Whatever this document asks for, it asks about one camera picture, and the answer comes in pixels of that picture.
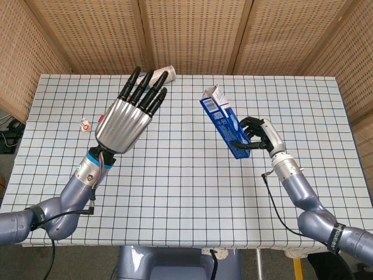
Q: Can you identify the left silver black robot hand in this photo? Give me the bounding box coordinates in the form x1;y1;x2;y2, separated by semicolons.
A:
94;66;169;154

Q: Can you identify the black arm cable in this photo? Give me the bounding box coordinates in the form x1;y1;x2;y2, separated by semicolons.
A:
29;189;96;280
261;171;330;246

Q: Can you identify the white cylinder can blue label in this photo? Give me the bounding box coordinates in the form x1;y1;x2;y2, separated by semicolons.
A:
136;65;177;91

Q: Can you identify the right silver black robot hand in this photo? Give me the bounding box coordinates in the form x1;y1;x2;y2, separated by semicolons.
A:
231;116;286;160

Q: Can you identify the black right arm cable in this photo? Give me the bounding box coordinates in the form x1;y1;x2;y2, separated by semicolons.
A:
261;171;330;246

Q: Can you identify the black power plug cable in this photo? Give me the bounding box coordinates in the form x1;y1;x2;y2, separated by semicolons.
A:
209;248;220;280

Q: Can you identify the white power socket strip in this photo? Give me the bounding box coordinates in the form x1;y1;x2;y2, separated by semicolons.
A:
200;247;228;260

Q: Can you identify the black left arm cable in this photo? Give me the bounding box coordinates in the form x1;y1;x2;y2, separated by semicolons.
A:
29;189;96;280

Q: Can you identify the blue-grey robot torso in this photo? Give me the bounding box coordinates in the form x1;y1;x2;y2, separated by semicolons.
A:
112;246;242;280

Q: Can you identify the black equipment with cables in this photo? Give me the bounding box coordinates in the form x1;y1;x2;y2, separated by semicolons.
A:
0;115;27;155

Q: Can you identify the woven bamboo folding screen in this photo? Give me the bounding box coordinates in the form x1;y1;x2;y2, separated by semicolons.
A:
0;0;373;187

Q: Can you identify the blue white carton box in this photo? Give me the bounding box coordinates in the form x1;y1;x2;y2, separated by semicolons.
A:
199;84;253;160

